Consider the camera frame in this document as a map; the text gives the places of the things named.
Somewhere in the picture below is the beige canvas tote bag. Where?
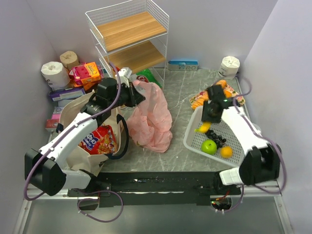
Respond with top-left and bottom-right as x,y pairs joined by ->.
56,91 -> 130,177

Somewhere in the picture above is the red yellow snack bag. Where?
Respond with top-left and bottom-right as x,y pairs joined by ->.
79,125 -> 118,155

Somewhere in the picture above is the white toilet paper roll right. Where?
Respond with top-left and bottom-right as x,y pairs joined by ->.
218,56 -> 240,80

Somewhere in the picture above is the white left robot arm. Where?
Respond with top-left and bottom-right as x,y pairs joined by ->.
24,78 -> 145,196

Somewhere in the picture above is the white RIO box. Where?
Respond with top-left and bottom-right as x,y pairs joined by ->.
53,107 -> 64,114

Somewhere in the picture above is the pink plastic grocery bag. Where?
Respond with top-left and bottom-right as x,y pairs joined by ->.
127,80 -> 173,153

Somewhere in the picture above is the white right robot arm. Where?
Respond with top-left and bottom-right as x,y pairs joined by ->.
199,85 -> 281,186

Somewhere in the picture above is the white toilet paper roll left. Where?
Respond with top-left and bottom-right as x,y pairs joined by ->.
41,61 -> 70,88

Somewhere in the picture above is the brown toilet paper roll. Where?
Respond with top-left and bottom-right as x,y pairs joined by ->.
59,51 -> 79,70

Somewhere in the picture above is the green apple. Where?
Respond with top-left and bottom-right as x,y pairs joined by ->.
201,139 -> 217,155

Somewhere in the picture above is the green white Chubo bag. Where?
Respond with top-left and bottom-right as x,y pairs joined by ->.
135,69 -> 162,88

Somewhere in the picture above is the croissant bread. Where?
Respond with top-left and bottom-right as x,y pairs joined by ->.
190,79 -> 227,110

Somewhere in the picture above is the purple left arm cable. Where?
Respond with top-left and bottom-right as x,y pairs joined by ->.
23,62 -> 122,201

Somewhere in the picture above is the red pink box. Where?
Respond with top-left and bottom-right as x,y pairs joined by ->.
45,114 -> 60,132

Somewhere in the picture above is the white plastic basket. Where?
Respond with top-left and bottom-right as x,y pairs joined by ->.
183,105 -> 263,169

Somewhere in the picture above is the orange carrot piece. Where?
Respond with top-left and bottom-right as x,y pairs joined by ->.
223,90 -> 232,98

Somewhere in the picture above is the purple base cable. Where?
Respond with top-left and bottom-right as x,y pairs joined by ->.
77,190 -> 124,223

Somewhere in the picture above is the purple box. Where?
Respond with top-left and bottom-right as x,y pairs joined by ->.
48,87 -> 85,101

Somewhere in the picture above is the orange fruit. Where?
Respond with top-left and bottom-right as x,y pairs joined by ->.
220,146 -> 233,158

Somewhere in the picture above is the white wire shelf rack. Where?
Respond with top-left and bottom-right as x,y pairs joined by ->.
85,0 -> 170,76

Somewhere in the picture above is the dark grape bunch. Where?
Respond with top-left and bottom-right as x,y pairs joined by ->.
205,130 -> 227,149

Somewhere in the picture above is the yellow banana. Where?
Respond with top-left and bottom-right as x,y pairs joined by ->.
195,122 -> 211,134

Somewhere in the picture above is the pink orange snack box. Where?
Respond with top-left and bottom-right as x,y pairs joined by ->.
70,62 -> 102,86

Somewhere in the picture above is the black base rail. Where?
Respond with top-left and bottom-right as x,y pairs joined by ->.
67,172 -> 241,208

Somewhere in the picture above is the blue white tissue box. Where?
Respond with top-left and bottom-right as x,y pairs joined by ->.
166,60 -> 199,71

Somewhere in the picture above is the white toilet paper roll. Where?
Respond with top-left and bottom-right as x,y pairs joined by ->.
41,61 -> 70,88
218,56 -> 240,80

